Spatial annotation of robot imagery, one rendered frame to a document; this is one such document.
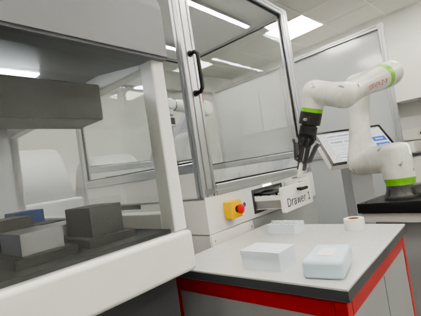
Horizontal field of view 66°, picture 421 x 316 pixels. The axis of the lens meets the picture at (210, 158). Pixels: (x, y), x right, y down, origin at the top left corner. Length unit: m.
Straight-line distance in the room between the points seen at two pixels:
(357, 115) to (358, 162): 0.24
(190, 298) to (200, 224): 0.33
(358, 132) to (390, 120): 1.37
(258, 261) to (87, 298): 0.45
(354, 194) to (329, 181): 0.94
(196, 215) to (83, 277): 0.71
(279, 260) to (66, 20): 0.75
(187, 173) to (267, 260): 0.56
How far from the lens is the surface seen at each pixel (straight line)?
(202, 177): 1.28
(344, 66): 3.28
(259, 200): 1.54
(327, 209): 3.40
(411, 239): 1.62
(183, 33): 1.41
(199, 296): 1.07
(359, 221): 1.28
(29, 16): 0.74
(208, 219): 1.29
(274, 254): 0.90
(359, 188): 2.43
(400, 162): 1.62
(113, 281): 0.74
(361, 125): 1.76
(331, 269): 0.82
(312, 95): 1.44
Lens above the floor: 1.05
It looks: 2 degrees up
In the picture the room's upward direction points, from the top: 9 degrees counter-clockwise
